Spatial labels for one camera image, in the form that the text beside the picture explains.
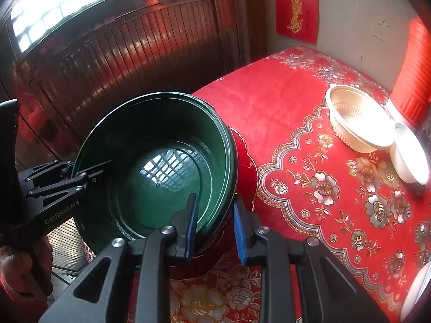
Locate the large white bowl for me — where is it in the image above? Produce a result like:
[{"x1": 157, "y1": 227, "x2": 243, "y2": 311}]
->
[{"x1": 400, "y1": 262, "x2": 431, "y2": 314}]

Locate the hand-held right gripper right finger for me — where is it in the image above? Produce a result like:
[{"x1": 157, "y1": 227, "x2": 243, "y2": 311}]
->
[{"x1": 233, "y1": 194, "x2": 391, "y2": 323}]

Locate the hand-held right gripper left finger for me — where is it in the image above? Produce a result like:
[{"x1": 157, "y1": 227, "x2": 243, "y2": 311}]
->
[{"x1": 39, "y1": 193, "x2": 200, "y2": 323}]

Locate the wooden door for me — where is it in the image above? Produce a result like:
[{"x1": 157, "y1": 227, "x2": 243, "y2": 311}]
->
[{"x1": 0, "y1": 0, "x2": 250, "y2": 165}]

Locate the red floral tablecloth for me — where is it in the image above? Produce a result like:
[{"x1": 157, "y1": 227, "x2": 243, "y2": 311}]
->
[{"x1": 84, "y1": 47, "x2": 431, "y2": 323}]

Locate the window above door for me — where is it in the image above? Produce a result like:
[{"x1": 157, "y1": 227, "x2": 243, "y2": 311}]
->
[{"x1": 8, "y1": 0, "x2": 209, "y2": 52}]

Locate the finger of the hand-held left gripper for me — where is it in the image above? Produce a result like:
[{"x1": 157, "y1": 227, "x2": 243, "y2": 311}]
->
[
  {"x1": 26, "y1": 160, "x2": 114, "y2": 200},
  {"x1": 18, "y1": 160, "x2": 75, "y2": 189}
]

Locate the red poster gold character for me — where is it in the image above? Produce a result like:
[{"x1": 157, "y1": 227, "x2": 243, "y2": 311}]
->
[{"x1": 273, "y1": 0, "x2": 320, "y2": 45}]

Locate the beige plastic bowl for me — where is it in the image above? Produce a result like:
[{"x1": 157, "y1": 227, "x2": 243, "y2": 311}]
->
[{"x1": 325, "y1": 83, "x2": 398, "y2": 154}]

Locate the orange ribbed thermos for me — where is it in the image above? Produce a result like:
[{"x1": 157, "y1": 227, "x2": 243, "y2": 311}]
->
[{"x1": 385, "y1": 16, "x2": 431, "y2": 127}]

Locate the small white bowl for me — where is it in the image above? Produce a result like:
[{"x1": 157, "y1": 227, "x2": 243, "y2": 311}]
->
[{"x1": 390, "y1": 122, "x2": 430, "y2": 185}]

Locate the red glass plate with label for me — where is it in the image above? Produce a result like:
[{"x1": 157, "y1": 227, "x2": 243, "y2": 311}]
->
[{"x1": 168, "y1": 126, "x2": 259, "y2": 281}]

